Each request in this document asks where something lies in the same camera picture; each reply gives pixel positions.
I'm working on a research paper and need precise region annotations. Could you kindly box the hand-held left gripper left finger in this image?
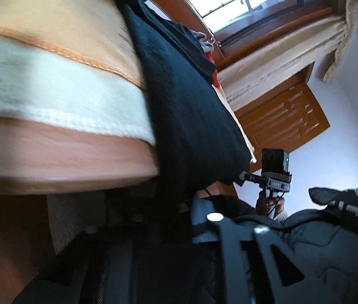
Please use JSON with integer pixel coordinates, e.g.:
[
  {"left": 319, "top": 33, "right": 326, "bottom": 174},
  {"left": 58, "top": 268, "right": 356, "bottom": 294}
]
[{"left": 12, "top": 225, "right": 167, "bottom": 304}]

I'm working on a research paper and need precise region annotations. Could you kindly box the red garment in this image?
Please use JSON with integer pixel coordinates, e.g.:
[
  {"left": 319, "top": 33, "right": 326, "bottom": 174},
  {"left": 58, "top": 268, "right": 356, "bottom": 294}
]
[{"left": 206, "top": 52, "right": 222, "bottom": 87}]

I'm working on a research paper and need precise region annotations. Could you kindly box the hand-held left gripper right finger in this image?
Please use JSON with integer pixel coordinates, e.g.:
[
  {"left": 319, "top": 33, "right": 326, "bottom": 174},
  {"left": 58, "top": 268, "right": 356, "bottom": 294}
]
[{"left": 192, "top": 196, "right": 322, "bottom": 304}]

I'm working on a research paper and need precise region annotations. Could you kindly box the beige curtain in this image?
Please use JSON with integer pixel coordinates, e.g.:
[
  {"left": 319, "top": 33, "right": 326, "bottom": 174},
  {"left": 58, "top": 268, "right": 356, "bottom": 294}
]
[{"left": 323, "top": 0, "right": 358, "bottom": 83}]

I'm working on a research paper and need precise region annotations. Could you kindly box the wooden bed side rail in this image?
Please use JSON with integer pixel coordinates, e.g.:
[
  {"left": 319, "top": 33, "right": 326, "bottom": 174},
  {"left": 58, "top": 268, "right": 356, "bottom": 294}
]
[{"left": 0, "top": 114, "right": 160, "bottom": 304}]

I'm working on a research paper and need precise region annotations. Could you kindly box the person's right forearm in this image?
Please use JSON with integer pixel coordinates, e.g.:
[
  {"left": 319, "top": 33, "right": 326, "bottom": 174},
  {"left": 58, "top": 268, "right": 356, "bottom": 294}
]
[{"left": 274, "top": 211, "right": 290, "bottom": 225}]

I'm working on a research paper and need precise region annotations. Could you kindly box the beige paw print blanket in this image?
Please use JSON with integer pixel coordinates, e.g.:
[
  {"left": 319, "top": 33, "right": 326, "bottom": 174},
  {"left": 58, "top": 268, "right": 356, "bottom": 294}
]
[{"left": 0, "top": 0, "right": 257, "bottom": 165}]

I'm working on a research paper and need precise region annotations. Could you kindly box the black white patterned scarf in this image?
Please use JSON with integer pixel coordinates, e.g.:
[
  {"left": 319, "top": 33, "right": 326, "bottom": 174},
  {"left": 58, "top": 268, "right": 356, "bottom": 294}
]
[{"left": 309, "top": 166, "right": 358, "bottom": 238}]

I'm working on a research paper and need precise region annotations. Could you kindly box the grey mesh panel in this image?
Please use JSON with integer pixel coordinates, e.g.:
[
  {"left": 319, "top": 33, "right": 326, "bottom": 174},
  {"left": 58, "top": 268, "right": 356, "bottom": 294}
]
[{"left": 47, "top": 193, "right": 110, "bottom": 255}]

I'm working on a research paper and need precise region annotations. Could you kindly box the person's right hand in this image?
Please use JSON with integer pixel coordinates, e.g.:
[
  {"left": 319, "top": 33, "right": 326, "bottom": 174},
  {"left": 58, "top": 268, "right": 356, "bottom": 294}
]
[{"left": 255, "top": 193, "right": 286, "bottom": 216}]

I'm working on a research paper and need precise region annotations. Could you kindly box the brown wooden door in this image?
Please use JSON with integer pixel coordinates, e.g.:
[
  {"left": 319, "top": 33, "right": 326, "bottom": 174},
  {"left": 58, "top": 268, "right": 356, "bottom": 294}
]
[{"left": 236, "top": 73, "right": 331, "bottom": 165}]

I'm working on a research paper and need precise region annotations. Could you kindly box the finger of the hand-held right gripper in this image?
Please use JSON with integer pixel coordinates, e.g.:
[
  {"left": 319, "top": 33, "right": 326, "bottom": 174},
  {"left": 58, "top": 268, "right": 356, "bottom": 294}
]
[{"left": 239, "top": 170, "right": 267, "bottom": 188}]

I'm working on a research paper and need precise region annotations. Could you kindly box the black sweater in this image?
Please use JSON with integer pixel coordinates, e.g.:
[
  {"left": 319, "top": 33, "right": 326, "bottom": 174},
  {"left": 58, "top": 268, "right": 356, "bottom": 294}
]
[{"left": 103, "top": 0, "right": 252, "bottom": 216}]

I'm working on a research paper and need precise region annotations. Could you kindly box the person's dark padded jacket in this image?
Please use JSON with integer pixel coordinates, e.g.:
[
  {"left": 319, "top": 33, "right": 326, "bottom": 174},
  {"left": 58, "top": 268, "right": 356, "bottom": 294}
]
[{"left": 195, "top": 193, "right": 358, "bottom": 304}]

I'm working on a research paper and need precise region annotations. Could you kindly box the grey garment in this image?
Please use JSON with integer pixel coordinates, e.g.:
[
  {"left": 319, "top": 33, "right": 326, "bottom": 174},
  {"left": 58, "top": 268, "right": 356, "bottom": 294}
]
[{"left": 190, "top": 30, "right": 216, "bottom": 53}]

